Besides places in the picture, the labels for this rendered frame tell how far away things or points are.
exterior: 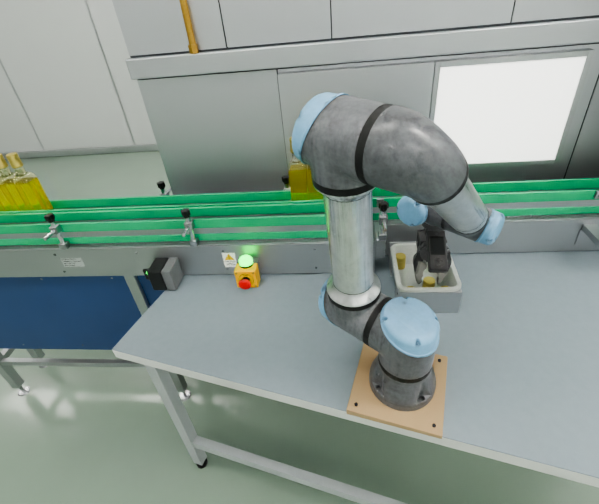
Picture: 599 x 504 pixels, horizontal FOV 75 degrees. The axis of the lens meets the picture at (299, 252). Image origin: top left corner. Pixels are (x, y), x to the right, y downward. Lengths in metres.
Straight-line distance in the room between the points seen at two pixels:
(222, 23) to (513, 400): 1.27
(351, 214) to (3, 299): 1.55
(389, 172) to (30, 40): 4.97
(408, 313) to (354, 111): 0.42
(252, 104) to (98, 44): 3.67
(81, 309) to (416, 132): 1.49
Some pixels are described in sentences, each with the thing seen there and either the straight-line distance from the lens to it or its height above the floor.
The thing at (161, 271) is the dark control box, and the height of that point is 0.83.
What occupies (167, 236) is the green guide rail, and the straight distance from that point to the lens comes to 1.35.
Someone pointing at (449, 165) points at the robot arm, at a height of 1.35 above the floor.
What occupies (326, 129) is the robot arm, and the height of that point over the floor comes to 1.39.
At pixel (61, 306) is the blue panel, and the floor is 0.59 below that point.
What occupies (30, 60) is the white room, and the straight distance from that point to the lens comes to 5.40.
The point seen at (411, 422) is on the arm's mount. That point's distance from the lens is 0.95.
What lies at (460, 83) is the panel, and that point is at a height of 1.25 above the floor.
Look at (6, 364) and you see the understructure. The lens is 2.30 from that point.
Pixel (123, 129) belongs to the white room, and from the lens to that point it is 5.12.
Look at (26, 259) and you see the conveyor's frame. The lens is 1.67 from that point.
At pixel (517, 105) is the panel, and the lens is 1.43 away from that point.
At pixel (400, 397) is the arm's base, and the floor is 0.81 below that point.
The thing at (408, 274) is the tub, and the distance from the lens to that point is 1.27.
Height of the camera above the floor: 1.57
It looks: 36 degrees down
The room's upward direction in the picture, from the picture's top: 6 degrees counter-clockwise
